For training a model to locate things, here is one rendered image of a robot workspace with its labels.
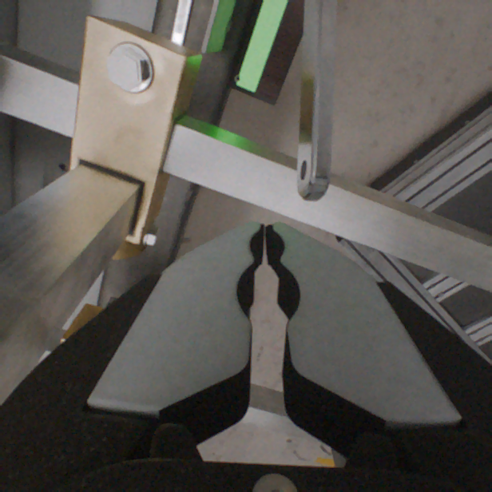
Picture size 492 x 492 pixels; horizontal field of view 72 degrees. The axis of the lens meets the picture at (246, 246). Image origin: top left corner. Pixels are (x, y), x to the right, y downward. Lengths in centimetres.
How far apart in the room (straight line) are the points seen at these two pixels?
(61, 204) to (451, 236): 23
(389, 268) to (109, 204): 93
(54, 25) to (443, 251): 44
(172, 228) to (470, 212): 84
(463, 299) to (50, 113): 117
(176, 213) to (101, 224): 23
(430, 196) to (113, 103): 86
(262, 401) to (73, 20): 45
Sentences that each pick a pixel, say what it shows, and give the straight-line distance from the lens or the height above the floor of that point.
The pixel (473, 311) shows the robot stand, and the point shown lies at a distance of 129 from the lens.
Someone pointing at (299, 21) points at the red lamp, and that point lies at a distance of 35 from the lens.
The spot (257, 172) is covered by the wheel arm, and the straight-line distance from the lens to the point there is 21.
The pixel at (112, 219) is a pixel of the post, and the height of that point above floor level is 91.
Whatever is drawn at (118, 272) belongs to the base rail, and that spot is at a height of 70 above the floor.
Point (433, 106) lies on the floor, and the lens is 116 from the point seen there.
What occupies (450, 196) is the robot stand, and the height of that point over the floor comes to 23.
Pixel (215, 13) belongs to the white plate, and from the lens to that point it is 25.
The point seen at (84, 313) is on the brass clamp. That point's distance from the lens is 37.
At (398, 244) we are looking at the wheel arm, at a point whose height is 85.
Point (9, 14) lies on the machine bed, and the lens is 50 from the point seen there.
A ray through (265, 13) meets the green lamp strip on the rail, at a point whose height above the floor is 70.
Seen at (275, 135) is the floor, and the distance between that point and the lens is 107.
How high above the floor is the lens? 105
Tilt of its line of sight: 60 degrees down
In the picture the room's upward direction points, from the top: 175 degrees counter-clockwise
